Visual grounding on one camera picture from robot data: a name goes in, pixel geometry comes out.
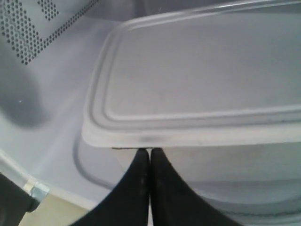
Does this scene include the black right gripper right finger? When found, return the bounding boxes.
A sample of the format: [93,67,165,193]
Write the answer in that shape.
[150,148,238,226]

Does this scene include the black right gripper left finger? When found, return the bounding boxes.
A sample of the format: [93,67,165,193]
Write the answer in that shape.
[72,148,150,226]

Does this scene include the white lidded plastic container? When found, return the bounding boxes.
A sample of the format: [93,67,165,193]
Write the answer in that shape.
[82,0,301,215]

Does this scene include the white microwave oven body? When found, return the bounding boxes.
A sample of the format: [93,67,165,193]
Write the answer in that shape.
[0,0,301,210]

